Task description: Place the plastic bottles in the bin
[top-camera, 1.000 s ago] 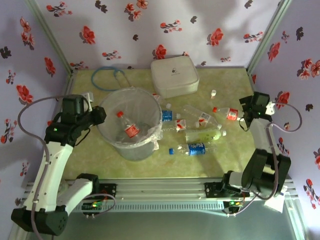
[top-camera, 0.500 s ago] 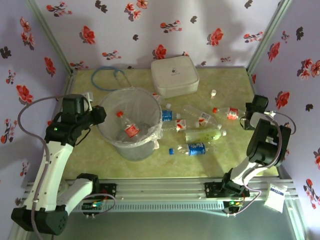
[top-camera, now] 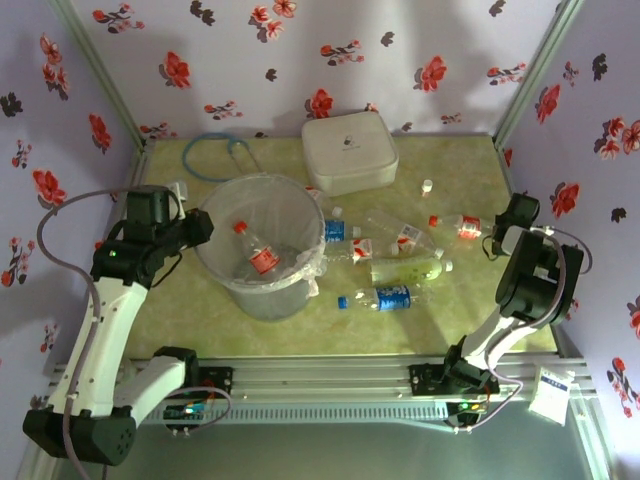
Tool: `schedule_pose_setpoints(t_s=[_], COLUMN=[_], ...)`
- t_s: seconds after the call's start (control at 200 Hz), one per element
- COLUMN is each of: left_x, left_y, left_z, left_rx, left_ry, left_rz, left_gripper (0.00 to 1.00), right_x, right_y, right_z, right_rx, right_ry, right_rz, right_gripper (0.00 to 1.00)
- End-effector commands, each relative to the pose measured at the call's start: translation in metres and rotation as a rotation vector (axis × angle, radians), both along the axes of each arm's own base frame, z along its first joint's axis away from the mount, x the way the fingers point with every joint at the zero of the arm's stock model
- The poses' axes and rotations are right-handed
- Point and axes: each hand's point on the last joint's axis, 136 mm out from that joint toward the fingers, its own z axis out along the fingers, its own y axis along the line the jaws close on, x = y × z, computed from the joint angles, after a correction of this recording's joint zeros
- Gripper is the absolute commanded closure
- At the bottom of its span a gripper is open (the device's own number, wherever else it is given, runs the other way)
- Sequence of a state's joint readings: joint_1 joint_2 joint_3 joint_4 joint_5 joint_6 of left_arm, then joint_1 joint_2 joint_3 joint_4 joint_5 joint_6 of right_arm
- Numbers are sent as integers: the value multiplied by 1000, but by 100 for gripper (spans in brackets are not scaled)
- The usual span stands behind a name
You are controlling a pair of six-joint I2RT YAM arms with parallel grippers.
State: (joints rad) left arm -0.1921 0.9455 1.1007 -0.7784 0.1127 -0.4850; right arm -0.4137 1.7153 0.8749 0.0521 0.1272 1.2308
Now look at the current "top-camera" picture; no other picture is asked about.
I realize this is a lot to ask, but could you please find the red cap red label bottle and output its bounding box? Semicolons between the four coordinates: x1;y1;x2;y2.
428;213;496;241
233;221;281;276

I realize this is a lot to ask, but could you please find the pale green drink bottle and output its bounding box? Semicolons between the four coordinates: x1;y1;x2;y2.
369;255;454;284

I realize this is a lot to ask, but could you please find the clear plastic bin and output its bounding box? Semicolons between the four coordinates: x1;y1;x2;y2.
192;172;329;322

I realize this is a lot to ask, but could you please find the clear ridged bottle small label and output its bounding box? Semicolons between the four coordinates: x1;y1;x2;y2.
363;208;445;260

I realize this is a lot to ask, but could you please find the clear plastic bin liner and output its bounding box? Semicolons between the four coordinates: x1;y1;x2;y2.
193;173;331;301

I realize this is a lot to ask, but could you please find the white cap blue label bottle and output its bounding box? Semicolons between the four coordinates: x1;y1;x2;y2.
319;217;362;246

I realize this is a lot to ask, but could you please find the blue rubber tube loop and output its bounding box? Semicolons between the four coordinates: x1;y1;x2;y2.
182;132;262;184

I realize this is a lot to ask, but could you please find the white square zip case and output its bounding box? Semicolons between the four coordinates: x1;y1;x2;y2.
300;110;400;197

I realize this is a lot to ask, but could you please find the white tag label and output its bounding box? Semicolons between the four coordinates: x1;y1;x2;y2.
528;367;574;427

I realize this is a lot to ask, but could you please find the right small circuit board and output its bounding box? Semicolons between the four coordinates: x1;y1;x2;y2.
447;399;489;416

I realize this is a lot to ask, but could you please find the small circuit board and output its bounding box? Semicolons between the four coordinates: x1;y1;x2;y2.
447;399;489;416
163;405;210;421

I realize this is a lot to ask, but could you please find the left small circuit board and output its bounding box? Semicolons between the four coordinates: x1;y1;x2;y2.
163;405;210;421

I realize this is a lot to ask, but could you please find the aluminium table side rail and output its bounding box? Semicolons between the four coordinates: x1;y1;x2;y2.
122;142;154;201
492;137;589;361

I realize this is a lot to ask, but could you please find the right grey arm cable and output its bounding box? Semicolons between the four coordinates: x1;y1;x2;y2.
449;224;594;436

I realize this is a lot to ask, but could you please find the aluminium frame post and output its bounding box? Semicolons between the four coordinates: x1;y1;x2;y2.
492;0;587;151
47;0;149;151

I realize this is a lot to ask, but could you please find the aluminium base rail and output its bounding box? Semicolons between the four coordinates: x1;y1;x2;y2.
47;354;599;409

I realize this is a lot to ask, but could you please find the grey slotted cable duct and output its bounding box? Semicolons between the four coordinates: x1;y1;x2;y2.
134;403;449;425

